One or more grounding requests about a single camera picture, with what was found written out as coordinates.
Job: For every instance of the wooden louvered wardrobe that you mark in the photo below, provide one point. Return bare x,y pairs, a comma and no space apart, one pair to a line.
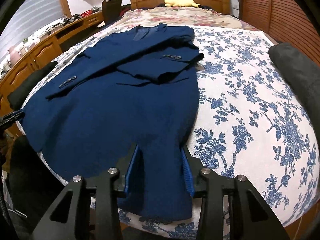
284,21

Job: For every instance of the blue floral white bedsheet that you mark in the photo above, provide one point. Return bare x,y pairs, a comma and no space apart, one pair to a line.
248,121

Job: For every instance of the long wooden desk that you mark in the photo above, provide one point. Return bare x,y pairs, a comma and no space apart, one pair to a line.
45,51

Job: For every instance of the navy blue suit jacket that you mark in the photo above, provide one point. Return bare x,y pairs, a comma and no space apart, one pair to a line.
135,87

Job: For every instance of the red plastic basket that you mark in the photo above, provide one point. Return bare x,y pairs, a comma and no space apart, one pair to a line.
86,13

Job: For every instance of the red floral beige blanket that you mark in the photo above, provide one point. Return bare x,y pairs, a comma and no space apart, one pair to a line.
176,16

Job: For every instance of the dark wooden chair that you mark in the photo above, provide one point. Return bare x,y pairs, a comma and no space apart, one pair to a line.
110,10

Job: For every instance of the folded black garment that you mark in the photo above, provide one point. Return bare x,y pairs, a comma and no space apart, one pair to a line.
19,95

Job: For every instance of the yellow plush toy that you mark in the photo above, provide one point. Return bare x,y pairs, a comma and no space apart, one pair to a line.
181,3

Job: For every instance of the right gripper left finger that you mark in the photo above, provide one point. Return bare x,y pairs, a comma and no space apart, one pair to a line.
68,215

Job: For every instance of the grey zebra window blind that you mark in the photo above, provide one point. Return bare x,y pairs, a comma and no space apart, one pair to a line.
31,16

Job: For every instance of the folded dark grey garment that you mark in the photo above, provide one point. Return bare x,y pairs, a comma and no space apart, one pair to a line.
302,74

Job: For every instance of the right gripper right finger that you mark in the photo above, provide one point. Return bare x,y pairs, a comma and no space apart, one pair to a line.
250,216

